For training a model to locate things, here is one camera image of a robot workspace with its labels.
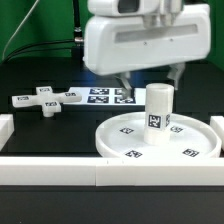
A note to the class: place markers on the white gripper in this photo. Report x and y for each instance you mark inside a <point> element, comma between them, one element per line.
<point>123,37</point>

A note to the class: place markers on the white round table top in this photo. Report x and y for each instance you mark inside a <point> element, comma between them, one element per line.
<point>126,136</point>

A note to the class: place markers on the white cross-shaped table base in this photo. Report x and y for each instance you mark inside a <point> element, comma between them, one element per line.
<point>47,99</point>

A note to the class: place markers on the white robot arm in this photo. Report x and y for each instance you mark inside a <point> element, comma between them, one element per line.
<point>129,35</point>

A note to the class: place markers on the white marker sheet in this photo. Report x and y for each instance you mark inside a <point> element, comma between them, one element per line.
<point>109,96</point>

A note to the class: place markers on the white left fence block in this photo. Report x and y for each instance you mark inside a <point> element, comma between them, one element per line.
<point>6,128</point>

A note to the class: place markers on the white front fence bar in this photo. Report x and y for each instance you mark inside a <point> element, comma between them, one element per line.
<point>110,172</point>

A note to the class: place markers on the black vertical cable connector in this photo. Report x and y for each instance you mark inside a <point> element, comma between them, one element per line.
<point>80,16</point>

